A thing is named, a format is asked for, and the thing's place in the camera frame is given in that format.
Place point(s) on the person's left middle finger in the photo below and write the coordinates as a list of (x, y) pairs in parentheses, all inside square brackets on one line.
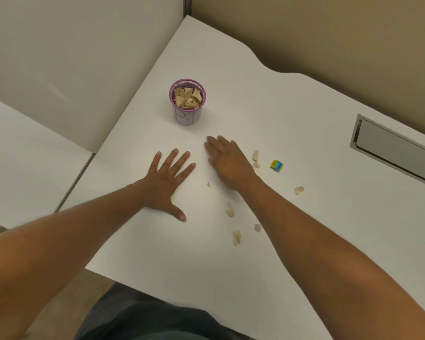
[(182, 162)]

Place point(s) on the person's left forearm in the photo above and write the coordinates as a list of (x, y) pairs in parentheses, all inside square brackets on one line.
[(56, 251)]

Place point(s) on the person's left hand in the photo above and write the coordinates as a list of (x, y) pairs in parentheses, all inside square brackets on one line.
[(161, 189)]

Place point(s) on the pile of beige pieces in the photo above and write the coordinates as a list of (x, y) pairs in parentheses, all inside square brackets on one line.
[(187, 98)]

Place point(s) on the person's left little finger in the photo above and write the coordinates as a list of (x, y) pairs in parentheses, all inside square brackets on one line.
[(156, 161)]

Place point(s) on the person's right forearm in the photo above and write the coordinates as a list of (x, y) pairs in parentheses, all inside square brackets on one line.
[(333, 265)]

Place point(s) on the yellow and blue eraser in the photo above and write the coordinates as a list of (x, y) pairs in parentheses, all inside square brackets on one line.
[(276, 165)]

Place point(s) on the rounded beige broken piece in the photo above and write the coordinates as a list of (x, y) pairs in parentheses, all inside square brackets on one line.
[(299, 190)]

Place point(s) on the person's dark shorts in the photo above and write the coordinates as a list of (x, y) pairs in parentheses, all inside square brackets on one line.
[(145, 315)]

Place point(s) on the person's left thumb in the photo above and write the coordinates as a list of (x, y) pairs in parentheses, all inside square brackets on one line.
[(178, 213)]

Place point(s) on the long beige broken piece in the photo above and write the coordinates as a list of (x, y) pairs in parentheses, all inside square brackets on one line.
[(230, 209), (237, 237), (255, 156)]

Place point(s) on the purple rimmed white cup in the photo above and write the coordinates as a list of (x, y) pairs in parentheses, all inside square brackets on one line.
[(187, 113)]

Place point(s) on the person's right fingers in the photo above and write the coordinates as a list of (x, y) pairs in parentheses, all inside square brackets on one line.
[(218, 145)]

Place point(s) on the person's right hand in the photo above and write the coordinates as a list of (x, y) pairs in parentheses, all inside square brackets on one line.
[(230, 166)]

